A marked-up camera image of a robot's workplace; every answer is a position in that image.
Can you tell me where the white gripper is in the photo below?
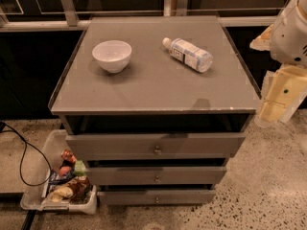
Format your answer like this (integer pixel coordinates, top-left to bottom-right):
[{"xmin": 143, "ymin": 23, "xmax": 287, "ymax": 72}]
[{"xmin": 249, "ymin": 0, "xmax": 307, "ymax": 123}]

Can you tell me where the grey drawer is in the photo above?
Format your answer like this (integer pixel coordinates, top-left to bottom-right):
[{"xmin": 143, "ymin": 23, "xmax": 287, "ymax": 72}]
[
  {"xmin": 97, "ymin": 190, "xmax": 215, "ymax": 205},
  {"xmin": 66, "ymin": 132, "xmax": 245, "ymax": 161},
  {"xmin": 86, "ymin": 167, "xmax": 226, "ymax": 185}
]

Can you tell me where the grey top drawer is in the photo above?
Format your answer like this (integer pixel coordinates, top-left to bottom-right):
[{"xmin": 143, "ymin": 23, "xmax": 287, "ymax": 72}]
[{"xmin": 66, "ymin": 132, "xmax": 245, "ymax": 161}]

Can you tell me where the grey drawer cabinet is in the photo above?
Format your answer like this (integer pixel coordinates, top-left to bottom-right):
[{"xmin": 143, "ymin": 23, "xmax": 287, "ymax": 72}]
[{"xmin": 49, "ymin": 16, "xmax": 259, "ymax": 192}]

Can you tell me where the grey bottom drawer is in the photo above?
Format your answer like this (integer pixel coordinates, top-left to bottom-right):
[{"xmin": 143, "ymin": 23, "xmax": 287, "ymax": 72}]
[{"xmin": 97, "ymin": 190, "xmax": 215, "ymax": 205}]

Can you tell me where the clear plastic water bottle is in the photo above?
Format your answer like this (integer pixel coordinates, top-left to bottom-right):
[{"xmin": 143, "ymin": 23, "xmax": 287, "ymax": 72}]
[{"xmin": 162, "ymin": 37, "xmax": 213, "ymax": 73}]

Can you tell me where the white ceramic bowl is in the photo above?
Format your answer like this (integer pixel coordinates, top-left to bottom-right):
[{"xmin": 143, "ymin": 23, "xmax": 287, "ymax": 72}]
[{"xmin": 92, "ymin": 40, "xmax": 132, "ymax": 74}]

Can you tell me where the green snack packet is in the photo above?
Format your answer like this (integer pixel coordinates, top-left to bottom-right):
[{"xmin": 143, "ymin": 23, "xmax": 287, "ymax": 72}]
[{"xmin": 74, "ymin": 160, "xmax": 86, "ymax": 176}]

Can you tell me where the red snack packet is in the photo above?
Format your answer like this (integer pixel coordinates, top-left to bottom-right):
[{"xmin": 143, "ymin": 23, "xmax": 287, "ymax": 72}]
[{"xmin": 61, "ymin": 149, "xmax": 77, "ymax": 164}]

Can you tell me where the clear plastic storage bin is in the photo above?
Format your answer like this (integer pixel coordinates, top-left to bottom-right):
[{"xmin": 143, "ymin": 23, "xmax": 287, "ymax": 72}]
[{"xmin": 20, "ymin": 129, "xmax": 97, "ymax": 215}]

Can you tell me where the brown snack bag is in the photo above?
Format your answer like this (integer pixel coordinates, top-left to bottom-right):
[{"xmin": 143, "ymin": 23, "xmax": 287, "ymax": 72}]
[{"xmin": 47, "ymin": 176, "xmax": 91, "ymax": 202}]

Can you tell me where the blue snack packet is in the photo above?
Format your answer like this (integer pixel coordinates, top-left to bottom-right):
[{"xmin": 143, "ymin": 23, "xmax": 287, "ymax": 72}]
[{"xmin": 48, "ymin": 171, "xmax": 73, "ymax": 185}]

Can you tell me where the metal window rail frame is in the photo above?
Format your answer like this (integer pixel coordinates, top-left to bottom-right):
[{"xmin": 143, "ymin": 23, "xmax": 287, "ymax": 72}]
[{"xmin": 0, "ymin": 0, "xmax": 290, "ymax": 32}]

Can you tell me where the black cable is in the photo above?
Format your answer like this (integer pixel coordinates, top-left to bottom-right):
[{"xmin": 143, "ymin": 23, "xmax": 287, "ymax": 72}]
[{"xmin": 0, "ymin": 121, "xmax": 53, "ymax": 188}]

